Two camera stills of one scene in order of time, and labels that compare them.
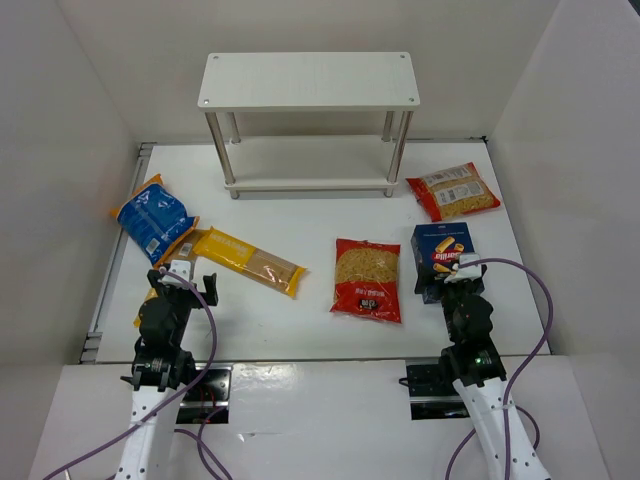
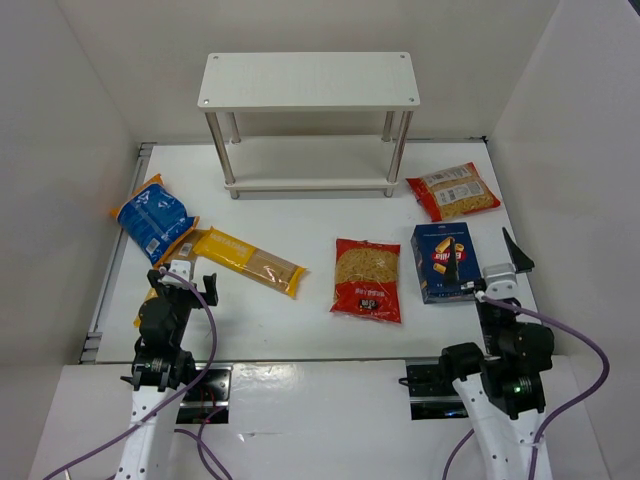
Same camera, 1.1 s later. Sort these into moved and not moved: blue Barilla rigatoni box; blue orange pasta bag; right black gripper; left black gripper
Moved: right black gripper
Not moved: blue orange pasta bag; blue Barilla rigatoni box; left black gripper
